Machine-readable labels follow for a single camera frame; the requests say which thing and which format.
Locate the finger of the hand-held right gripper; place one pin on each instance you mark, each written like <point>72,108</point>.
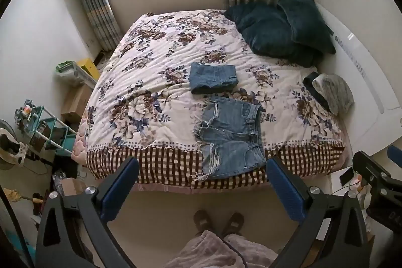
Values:
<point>395,154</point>
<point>370,169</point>

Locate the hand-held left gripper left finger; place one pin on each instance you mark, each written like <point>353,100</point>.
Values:
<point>118,192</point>

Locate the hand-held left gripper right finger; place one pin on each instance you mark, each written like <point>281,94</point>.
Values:
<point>286,194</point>

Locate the frayed denim shorts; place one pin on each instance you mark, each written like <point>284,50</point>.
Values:
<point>232,136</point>

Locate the black phone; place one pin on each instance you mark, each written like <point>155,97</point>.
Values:
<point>347,175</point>

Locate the white nightstand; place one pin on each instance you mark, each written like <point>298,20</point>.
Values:
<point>337,189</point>

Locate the small cardboard box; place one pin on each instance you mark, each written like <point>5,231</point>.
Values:
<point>72,187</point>

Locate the pink quilted mattress pad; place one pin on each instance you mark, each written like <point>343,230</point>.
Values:
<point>79,147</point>

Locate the person's right slipper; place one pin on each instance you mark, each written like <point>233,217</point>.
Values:
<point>233,222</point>

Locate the person's slipper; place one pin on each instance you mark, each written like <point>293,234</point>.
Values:
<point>233,222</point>
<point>202,221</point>

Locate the grey knitted sweater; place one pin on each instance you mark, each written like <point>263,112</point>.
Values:
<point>337,93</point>

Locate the person's left slipper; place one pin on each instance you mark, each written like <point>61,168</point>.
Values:
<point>202,221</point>

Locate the white bed headboard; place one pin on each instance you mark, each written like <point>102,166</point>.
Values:
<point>361,73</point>

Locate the teal shelf rack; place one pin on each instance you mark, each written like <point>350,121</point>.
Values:
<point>47,130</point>

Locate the dark folded cloth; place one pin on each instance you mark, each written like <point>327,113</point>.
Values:
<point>314,87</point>

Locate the large cardboard box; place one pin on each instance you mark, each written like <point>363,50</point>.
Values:
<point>75,101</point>

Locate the standing fan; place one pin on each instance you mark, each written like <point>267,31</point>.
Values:
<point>11,145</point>

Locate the yellow box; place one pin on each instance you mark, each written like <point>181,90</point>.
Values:
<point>88,68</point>

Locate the floral bed blanket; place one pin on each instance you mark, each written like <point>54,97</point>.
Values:
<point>150,67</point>

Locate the green and white bag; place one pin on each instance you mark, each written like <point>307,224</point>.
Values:
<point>67,71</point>

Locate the folded denim shorts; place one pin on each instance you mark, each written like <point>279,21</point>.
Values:
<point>213,78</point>

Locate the dark teal pillow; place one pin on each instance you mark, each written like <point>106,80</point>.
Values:
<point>267,32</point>
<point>306,21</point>

